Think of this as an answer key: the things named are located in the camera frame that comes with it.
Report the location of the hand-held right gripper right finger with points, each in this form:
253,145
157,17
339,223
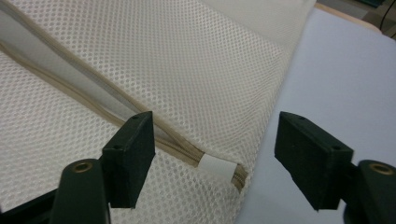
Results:
314,161

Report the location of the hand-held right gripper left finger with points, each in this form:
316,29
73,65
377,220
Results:
129,161

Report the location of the white mesh laundry bag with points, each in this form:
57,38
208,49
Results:
202,77

